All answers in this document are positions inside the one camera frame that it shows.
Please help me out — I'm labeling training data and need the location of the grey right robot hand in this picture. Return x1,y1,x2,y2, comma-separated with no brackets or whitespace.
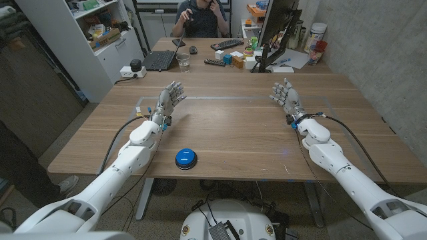
269,78,311,125

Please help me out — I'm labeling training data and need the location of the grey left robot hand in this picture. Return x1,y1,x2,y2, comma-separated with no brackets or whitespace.
149,81,187,127

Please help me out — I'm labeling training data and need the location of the blue dome push button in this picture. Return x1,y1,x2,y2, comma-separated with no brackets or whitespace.
175,148,198,171

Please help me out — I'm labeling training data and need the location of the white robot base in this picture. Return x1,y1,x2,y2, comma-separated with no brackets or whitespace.
179,199,277,240

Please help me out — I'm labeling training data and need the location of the flat white box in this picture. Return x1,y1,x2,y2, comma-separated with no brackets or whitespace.
272,65,295,74

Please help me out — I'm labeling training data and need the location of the black laptop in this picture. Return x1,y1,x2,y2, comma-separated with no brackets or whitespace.
142,31,186,72

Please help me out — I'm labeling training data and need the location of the clear drinking glass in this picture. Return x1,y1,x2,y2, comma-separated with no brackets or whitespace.
175,53,191,73

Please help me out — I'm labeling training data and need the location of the white paper sheet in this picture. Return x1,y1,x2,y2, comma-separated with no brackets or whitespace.
268,48,310,70

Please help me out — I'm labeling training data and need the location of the white power strip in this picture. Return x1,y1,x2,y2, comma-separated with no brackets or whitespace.
119,65,147,79

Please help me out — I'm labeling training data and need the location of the black remote control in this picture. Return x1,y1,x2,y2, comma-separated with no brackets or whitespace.
203,58,227,67

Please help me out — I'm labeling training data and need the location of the white cylindrical canister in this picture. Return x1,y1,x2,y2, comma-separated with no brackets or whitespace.
303,22,328,53

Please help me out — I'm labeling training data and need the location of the black computer monitor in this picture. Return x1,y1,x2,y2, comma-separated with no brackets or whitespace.
250,0,303,73

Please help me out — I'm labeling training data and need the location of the black keyboard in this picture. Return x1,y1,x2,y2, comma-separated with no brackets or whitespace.
210,38,245,51

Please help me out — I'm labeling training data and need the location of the cardboard box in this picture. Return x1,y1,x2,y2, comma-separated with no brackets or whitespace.
88,27,122,52

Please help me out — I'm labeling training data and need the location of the round black floor fan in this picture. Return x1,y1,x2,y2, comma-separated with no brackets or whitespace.
151,178,177,197

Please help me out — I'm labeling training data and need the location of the seated person in dark shirt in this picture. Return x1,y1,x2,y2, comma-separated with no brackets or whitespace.
171,0,231,39

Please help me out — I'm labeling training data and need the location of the orange box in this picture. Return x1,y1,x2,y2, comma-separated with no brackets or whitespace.
246,3,268,17

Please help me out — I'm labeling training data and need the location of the grey table leg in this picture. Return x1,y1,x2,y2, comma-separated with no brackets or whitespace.
303,181,325,229
135,177,155,221

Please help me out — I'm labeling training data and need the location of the white shelf cabinet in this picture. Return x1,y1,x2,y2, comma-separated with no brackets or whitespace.
15,0,145,103

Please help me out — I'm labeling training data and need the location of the green box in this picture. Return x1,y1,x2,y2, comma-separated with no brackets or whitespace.
81,0,101,11

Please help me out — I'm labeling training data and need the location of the grey finned electronics box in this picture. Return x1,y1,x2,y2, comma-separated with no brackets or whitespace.
208,221,232,240

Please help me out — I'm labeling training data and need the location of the standing person with white sneakers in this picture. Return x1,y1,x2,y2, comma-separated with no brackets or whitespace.
0,119,80,209

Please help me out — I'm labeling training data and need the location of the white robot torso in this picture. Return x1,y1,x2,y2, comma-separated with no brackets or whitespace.
0,231,134,240

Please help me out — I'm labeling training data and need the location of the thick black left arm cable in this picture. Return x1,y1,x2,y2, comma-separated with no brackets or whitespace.
99,115,151,174

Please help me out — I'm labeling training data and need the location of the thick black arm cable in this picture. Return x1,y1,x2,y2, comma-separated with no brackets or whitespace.
99,115,151,174
312,112,401,199

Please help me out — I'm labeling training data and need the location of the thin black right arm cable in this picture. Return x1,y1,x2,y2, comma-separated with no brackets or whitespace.
295,129,374,231

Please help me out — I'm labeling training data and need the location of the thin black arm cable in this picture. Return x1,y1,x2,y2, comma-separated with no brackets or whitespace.
99,128,164,217
295,129,374,231

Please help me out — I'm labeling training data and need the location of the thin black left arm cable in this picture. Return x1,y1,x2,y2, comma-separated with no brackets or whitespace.
99,128,164,217

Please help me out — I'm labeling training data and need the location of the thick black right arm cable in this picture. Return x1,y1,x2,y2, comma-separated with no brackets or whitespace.
312,112,401,199

